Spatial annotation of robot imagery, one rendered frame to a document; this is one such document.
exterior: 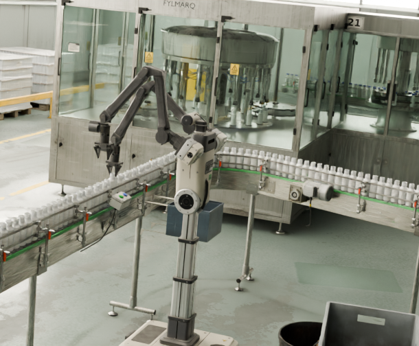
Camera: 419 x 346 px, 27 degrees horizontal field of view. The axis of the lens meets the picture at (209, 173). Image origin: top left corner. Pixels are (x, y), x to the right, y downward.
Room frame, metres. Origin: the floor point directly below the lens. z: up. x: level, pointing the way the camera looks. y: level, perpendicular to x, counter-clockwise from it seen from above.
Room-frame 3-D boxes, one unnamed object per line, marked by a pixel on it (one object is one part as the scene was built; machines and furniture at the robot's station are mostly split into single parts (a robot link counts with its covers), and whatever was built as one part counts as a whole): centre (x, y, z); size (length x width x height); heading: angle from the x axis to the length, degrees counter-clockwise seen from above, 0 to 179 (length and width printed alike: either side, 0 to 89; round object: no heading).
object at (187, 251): (5.07, 0.09, 0.74); 0.11 x 0.11 x 0.40; 72
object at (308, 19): (10.25, 0.06, 1.18); 2.88 x 2.73 x 2.35; 72
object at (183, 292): (5.07, 0.09, 0.49); 0.13 x 0.13 x 0.40; 72
